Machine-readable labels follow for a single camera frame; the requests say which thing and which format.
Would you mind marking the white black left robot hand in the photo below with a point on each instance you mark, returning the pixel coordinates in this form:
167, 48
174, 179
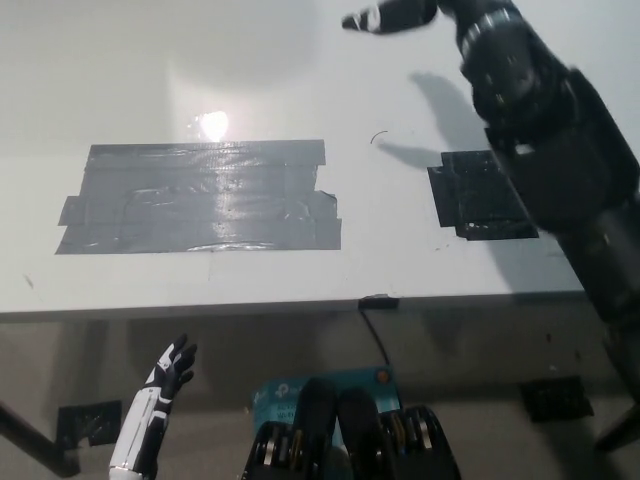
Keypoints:
142, 415

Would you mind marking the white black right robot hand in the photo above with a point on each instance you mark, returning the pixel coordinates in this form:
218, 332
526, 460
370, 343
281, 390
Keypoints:
400, 15

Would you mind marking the black teal robot torso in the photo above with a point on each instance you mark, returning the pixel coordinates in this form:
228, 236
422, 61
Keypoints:
350, 430

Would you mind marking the black desk edge clip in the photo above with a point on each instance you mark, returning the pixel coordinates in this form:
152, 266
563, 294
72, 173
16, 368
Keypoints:
378, 301

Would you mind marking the dark slanted metal bar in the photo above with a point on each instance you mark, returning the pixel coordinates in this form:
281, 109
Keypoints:
35, 440

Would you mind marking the black tape patch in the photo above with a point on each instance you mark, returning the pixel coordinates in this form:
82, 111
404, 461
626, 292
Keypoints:
465, 200

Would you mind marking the grey duct tape patch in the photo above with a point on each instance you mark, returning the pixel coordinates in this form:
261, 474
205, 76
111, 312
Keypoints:
200, 200

